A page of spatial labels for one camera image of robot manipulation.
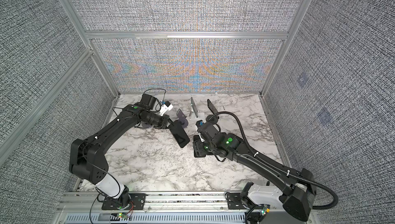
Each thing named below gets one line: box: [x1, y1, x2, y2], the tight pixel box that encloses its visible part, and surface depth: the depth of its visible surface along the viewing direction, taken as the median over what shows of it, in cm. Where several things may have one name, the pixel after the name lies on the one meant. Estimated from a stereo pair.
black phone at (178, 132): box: [168, 119, 190, 148], surface depth 82 cm
